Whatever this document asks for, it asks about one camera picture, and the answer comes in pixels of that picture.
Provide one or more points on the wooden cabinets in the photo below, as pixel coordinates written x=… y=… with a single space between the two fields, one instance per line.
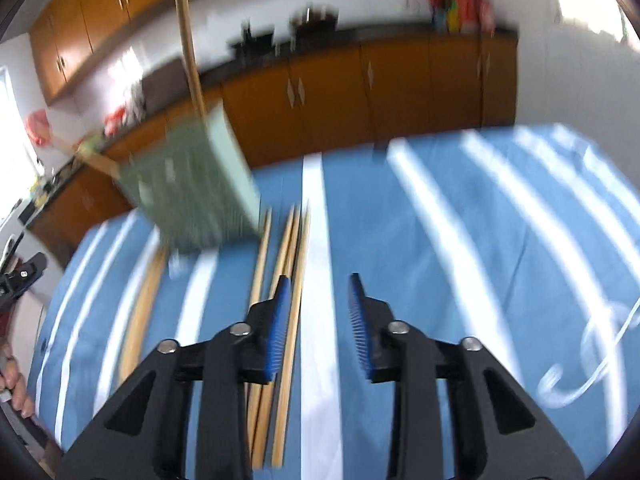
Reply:
x=325 y=105
x=70 y=37

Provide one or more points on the blue white striped tablecloth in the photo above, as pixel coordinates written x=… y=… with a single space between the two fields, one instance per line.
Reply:
x=526 y=239

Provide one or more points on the black wok left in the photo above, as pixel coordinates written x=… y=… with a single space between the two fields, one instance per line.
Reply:
x=252 y=43

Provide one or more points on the right window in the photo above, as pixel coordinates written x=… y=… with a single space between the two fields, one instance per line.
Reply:
x=600 y=17

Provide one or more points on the black wok with lid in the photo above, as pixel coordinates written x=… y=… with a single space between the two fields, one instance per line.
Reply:
x=313 y=20

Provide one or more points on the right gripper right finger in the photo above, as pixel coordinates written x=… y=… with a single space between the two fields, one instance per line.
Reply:
x=498 y=430

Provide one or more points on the lower wooden cabinets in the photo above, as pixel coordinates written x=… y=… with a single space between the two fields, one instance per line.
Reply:
x=325 y=105

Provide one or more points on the dark cutting board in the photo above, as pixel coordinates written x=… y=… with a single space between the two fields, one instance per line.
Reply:
x=163 y=86

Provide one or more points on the wooden chopstick group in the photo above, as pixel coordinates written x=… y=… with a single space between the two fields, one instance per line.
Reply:
x=288 y=274
x=263 y=394
x=284 y=394
x=255 y=292
x=139 y=320
x=87 y=155

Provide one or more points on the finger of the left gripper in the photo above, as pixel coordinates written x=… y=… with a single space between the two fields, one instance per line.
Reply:
x=20 y=280

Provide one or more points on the person's left hand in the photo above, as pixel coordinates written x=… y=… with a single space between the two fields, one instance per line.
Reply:
x=13 y=379

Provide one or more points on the upper wooden cabinets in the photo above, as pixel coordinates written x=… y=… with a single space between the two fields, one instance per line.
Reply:
x=70 y=37

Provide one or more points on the red plastic bag on wall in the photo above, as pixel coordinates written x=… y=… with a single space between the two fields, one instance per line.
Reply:
x=38 y=128

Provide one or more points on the black countertop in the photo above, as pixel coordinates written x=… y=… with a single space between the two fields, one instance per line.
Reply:
x=300 y=50

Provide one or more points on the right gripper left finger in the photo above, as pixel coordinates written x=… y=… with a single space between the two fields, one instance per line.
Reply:
x=140 y=433

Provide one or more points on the red white bag on counter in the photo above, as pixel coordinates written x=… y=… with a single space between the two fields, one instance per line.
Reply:
x=116 y=120

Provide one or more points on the green perforated utensil holder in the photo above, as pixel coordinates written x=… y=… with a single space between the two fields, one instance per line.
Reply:
x=195 y=186

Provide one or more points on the red bag on right counter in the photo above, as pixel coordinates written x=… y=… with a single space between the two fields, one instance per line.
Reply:
x=464 y=16

